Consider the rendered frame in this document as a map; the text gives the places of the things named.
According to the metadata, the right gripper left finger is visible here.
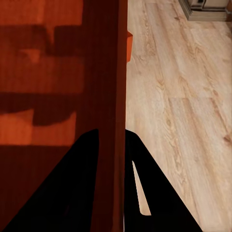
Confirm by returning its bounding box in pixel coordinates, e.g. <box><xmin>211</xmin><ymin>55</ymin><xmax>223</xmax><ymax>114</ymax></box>
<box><xmin>3</xmin><ymin>129</ymin><xmax>99</xmax><ymax>232</ymax></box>

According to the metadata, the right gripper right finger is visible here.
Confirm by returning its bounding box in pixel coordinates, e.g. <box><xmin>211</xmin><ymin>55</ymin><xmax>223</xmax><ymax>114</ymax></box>
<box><xmin>124</xmin><ymin>130</ymin><xmax>203</xmax><ymax>232</ymax></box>

